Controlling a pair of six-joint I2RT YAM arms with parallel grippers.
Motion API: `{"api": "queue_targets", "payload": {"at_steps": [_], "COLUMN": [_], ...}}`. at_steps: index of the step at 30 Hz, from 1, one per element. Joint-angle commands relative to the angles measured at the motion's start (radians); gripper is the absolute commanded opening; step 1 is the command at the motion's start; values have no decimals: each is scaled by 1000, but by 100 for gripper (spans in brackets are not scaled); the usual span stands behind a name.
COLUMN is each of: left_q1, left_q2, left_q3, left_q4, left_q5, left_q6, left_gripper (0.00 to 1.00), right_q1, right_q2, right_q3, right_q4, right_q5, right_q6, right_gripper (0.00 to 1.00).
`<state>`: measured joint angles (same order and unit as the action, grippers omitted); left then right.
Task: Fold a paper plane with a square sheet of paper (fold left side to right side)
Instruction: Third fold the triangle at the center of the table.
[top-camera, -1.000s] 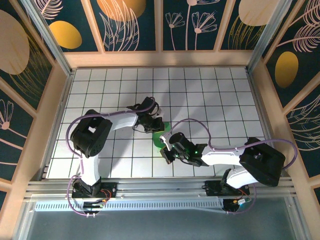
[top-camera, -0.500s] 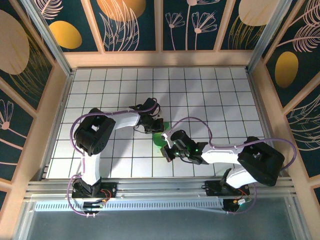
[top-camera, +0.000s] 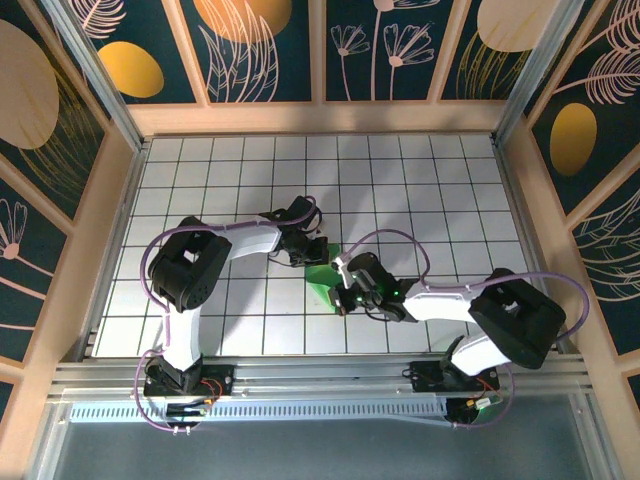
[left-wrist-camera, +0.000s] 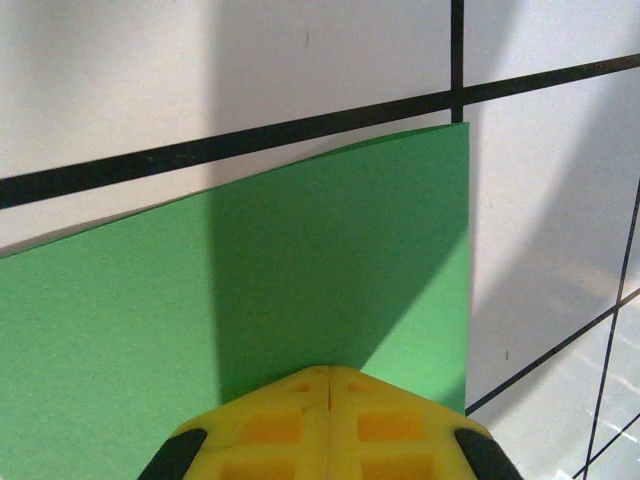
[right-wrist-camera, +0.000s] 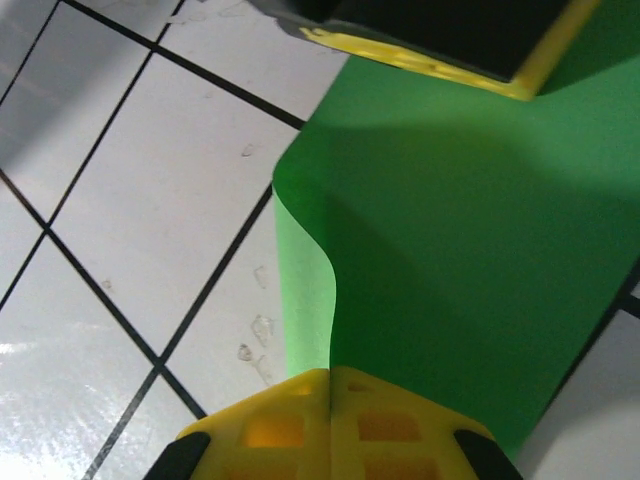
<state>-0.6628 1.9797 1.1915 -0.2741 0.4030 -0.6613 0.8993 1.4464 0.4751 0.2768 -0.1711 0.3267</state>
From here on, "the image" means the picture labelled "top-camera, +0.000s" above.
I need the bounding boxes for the orange base wires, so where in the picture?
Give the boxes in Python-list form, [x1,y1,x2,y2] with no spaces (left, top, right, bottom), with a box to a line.
[473,375,500,401]
[198,378,225,404]

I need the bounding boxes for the aluminium front frame post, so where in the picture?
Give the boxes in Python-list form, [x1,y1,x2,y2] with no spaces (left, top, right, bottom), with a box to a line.
[22,399,71,480]
[569,394,624,480]

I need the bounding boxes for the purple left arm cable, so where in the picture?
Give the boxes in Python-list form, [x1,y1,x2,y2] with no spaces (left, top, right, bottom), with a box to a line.
[135,194,324,437]

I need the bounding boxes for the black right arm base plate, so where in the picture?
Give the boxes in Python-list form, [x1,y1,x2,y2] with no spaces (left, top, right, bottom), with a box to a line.
[409,359,500,394]

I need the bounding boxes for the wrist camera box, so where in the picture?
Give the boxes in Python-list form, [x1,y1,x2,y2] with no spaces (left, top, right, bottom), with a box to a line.
[285,195,324,234]
[332,252,392,296]

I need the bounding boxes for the orange circle white leaves panel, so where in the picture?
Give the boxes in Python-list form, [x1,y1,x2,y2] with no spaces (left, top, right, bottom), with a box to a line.
[178,0,314,104]

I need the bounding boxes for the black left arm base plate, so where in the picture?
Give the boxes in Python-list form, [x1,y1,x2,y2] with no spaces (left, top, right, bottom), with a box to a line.
[143,363,236,399]

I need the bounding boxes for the aluminium table side rail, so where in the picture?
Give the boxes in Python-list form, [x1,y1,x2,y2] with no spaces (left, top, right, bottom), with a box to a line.
[77,139,151,362]
[492,134,571,357]

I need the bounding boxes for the slotted grey cable duct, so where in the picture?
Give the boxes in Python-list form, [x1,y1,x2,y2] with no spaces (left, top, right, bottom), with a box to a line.
[67,399,451,425]

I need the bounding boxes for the single white flower wall panel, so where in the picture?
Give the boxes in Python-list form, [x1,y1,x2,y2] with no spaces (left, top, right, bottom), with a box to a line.
[0,177,69,362]

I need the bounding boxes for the yellow oval feather wall panel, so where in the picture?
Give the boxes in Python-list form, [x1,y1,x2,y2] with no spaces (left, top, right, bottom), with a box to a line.
[524,0,640,217]

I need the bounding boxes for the aluminium front frame rail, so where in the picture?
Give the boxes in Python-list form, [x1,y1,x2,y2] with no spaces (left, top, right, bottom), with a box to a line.
[47,352,594,404]

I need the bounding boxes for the black left controller box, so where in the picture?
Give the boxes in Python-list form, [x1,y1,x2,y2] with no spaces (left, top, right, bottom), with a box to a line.
[164,398,211,427]

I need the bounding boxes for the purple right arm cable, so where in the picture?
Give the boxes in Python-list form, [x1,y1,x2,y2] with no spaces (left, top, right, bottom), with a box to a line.
[344,228,591,431]

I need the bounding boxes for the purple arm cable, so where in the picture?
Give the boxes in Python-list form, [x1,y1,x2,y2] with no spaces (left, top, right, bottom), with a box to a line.
[135,194,324,437]
[344,228,591,431]

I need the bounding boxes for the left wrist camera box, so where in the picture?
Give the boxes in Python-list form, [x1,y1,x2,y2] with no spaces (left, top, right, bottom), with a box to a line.
[285,195,324,234]

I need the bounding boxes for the orange right base wires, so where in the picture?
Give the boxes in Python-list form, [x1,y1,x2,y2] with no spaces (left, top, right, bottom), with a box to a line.
[473,375,500,401]

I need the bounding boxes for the aluminium frame post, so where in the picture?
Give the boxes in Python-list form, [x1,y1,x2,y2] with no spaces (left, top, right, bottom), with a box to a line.
[569,394,624,480]
[42,0,151,154]
[492,0,586,146]
[22,399,71,480]

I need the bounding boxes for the beige circle gold lines panel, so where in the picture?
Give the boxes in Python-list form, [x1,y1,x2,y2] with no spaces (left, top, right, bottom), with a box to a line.
[0,17,109,221]
[439,0,549,101]

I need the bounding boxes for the orange left base wires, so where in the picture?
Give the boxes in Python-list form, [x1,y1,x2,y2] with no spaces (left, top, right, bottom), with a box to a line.
[198,378,225,404]

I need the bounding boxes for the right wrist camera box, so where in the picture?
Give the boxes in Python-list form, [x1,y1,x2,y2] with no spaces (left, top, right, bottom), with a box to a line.
[332,252,392,296]

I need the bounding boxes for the white flowers wall panel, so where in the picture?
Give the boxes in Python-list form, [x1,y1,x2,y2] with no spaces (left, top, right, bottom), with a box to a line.
[324,0,454,103]

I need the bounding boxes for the green cloth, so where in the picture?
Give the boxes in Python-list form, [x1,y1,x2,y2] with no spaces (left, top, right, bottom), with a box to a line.
[304,243,351,315]

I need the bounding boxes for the white leaf lines wall panel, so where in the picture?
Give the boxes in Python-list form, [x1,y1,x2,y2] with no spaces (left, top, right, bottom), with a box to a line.
[569,187,640,357]

